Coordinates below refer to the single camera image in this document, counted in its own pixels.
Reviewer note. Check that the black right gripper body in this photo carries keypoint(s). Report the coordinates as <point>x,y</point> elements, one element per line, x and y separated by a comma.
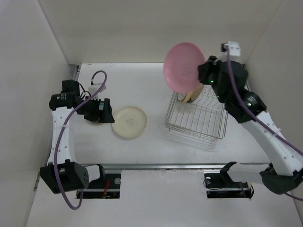
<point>209,74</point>

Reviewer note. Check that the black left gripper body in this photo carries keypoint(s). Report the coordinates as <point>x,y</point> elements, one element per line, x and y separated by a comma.
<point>91,111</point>

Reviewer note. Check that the cream bear plate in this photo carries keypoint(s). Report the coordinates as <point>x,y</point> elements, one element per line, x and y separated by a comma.
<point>130,122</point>

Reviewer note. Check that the pink plate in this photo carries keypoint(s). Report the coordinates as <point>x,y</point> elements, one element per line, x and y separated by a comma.
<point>180,67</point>

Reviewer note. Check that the metal wire dish rack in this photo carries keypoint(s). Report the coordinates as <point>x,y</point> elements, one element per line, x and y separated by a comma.
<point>201,116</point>

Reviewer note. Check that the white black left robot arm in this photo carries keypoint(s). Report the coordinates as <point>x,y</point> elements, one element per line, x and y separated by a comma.
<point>62,163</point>

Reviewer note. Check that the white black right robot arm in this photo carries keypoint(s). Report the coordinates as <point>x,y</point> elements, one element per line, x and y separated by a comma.
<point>285,169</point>

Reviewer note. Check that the brown plate behind beige plate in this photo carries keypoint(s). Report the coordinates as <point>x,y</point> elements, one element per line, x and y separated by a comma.
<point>196,94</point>

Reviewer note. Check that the beige plate with line pattern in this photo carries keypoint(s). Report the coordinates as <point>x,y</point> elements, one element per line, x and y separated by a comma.
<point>187,97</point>

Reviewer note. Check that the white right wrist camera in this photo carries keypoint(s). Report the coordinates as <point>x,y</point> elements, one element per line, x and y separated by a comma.
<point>231,48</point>

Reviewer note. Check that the aluminium front rail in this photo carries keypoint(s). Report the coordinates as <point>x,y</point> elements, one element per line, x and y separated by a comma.
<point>184,166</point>

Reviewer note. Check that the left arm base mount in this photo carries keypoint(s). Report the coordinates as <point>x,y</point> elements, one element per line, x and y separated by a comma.
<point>105,188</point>

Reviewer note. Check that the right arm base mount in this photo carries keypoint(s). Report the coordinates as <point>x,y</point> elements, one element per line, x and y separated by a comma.
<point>219,185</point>

